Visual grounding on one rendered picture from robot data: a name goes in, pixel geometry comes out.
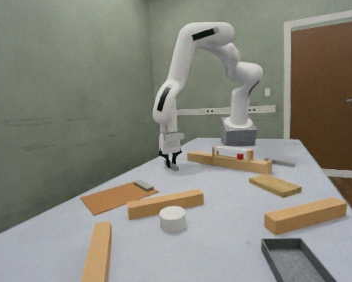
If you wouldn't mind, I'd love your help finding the tan wooden bar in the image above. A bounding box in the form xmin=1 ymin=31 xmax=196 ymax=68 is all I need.
xmin=81 ymin=221 xmax=112 ymax=282
xmin=264 ymin=197 xmax=347 ymax=236
xmin=127 ymin=189 xmax=204 ymax=220

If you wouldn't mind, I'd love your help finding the white short cylinder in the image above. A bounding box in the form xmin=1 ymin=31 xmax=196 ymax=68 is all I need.
xmin=160 ymin=206 xmax=186 ymax=233

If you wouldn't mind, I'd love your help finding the grey square stick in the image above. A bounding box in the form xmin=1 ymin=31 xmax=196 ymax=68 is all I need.
xmin=264 ymin=158 xmax=295 ymax=168
xmin=164 ymin=160 xmax=179 ymax=171

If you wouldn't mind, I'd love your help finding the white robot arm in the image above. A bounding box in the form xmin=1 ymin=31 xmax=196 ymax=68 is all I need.
xmin=153 ymin=22 xmax=263 ymax=141

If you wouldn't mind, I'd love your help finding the tan wooden base plank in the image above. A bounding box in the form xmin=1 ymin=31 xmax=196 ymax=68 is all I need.
xmin=187 ymin=145 xmax=272 ymax=175

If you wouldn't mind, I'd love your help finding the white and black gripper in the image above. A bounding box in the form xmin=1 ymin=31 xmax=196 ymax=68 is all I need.
xmin=158 ymin=132 xmax=182 ymax=168

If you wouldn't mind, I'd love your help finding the brown clipboard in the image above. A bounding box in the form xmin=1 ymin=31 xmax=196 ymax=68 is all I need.
xmin=80 ymin=180 xmax=160 ymax=216

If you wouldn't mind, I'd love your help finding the brown wooden board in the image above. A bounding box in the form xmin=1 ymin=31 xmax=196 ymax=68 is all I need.
xmin=249 ymin=174 xmax=302 ymax=198

